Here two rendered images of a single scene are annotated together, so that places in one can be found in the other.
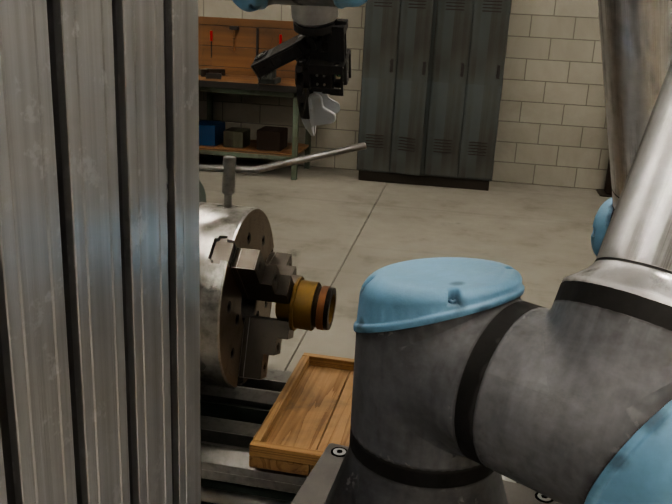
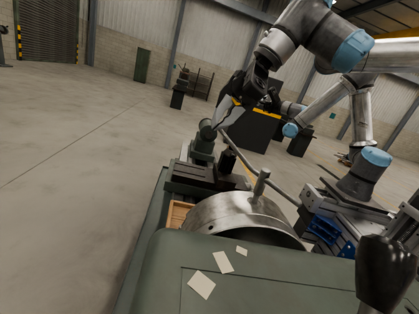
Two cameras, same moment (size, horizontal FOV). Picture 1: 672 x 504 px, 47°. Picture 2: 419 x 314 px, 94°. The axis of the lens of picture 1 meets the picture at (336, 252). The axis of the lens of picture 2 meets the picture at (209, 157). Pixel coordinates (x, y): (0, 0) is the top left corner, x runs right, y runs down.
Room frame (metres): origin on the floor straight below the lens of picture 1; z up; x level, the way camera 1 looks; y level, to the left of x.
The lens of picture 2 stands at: (1.55, 0.51, 1.46)
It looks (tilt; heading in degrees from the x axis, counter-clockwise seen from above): 21 degrees down; 248
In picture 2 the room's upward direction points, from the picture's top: 18 degrees clockwise
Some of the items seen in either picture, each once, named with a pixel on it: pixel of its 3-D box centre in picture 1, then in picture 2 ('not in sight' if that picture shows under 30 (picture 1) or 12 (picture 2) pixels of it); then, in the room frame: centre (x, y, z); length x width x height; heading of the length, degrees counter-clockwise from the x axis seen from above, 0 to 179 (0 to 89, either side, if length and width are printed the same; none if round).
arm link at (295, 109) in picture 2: not in sight; (298, 111); (0.73, -0.44, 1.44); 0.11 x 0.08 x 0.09; 124
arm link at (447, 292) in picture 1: (440, 351); (370, 162); (0.53, -0.08, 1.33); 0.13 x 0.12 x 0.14; 48
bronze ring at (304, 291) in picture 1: (305, 304); not in sight; (1.24, 0.05, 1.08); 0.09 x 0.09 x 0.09; 80
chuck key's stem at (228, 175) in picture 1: (228, 190); (257, 191); (1.28, 0.19, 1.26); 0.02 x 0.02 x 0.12
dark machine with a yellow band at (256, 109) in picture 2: not in sight; (251, 109); (-1.41, -4.84, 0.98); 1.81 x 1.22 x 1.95; 72
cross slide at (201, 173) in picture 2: not in sight; (209, 177); (1.14, -0.42, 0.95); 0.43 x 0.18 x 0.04; 169
